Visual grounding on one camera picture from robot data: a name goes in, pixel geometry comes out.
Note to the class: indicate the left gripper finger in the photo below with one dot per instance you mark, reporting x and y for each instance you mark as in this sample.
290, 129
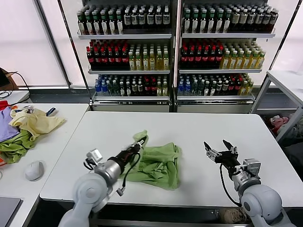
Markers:
141, 147
140, 142

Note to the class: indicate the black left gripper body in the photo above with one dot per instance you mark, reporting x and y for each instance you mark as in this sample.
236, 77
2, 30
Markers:
127, 154

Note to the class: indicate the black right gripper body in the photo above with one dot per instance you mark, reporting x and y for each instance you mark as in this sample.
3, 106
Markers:
228, 159

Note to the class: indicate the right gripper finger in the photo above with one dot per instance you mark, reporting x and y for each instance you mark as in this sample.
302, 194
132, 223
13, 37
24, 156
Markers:
211, 153
230, 146

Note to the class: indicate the light green t-shirt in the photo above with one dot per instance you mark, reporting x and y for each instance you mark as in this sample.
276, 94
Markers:
161, 170

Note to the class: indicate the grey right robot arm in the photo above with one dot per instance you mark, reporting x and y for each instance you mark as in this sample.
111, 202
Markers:
258, 201

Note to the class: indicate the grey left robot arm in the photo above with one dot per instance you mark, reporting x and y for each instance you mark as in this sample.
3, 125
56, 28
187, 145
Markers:
94, 189

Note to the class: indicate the pink clothes heap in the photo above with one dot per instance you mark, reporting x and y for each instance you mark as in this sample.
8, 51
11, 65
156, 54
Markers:
278, 121

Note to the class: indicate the dark bottle brown label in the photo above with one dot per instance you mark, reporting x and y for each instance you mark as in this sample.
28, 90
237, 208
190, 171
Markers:
140, 89
225, 88
134, 89
219, 88

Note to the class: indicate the green tea bottle white label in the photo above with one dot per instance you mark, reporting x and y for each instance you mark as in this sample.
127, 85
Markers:
212, 90
122, 90
207, 90
128, 90

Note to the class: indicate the red cap cola bottle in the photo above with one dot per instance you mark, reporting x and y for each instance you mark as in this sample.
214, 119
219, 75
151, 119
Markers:
184, 58
124, 59
237, 88
231, 88
104, 59
147, 89
212, 58
219, 58
191, 58
90, 59
153, 89
110, 59
117, 59
97, 59
205, 58
198, 58

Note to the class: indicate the yellow drink bottle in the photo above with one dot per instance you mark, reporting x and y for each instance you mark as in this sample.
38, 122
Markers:
243, 89
246, 62
145, 62
159, 90
166, 62
138, 62
159, 62
233, 62
249, 89
226, 62
164, 90
131, 62
152, 62
253, 62
239, 62
260, 62

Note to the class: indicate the clear green water bottle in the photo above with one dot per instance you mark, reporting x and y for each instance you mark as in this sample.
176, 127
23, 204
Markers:
115, 89
109, 89
194, 89
200, 89

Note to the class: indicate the blue label water bottle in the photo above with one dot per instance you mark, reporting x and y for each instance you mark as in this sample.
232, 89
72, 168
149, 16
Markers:
181, 89
103, 89
187, 89
97, 89

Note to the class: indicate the white computer mouse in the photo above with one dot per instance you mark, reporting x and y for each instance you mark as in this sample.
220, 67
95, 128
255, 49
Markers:
34, 170

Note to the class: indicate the pale yellow garment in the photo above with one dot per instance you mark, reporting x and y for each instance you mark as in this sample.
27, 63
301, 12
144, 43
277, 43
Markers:
38, 123

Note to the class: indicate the metal drink shelf rack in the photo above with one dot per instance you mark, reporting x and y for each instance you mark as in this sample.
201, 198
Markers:
227, 36
127, 37

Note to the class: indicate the white clothing tag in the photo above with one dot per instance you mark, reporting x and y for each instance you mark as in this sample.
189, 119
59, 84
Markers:
29, 111

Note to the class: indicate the crumpled green garment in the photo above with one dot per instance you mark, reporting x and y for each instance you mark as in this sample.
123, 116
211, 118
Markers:
14, 147

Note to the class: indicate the dark tea bottle green cap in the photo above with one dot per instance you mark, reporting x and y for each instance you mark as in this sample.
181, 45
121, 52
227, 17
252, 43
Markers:
119, 26
226, 23
202, 23
187, 23
96, 26
89, 26
104, 26
211, 23
81, 26
111, 26
219, 23
194, 23

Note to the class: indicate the black bottle white label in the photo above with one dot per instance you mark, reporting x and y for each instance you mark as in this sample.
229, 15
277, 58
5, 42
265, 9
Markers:
166, 20
150, 20
158, 20
134, 20
127, 20
141, 20

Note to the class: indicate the purple garment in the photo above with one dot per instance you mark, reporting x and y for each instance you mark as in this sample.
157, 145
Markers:
6, 127

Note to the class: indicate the orange item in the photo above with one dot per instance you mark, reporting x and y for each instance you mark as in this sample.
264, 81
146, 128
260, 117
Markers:
2, 162

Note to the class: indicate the dark bottle beige label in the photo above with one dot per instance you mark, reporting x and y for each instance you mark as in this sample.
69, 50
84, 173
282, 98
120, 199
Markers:
266, 20
243, 20
273, 20
258, 20
235, 20
250, 20

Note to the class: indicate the grey laptop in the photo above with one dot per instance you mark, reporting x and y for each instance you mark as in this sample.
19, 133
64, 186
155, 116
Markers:
8, 210

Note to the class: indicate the red garment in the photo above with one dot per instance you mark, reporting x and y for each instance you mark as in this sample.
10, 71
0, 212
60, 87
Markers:
2, 105

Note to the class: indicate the brown cardboard box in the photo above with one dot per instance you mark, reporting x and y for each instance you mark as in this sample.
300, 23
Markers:
13, 82

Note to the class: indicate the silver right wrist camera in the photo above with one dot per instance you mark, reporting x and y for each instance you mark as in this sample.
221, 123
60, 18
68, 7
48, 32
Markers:
252, 166

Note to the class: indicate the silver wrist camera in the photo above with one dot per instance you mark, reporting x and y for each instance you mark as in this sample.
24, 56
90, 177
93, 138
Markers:
252, 166
94, 154

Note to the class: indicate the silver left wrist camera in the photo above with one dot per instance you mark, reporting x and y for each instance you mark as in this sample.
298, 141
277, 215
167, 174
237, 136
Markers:
94, 154

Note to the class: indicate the white metal frame table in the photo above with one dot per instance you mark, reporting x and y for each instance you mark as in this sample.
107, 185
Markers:
284, 76

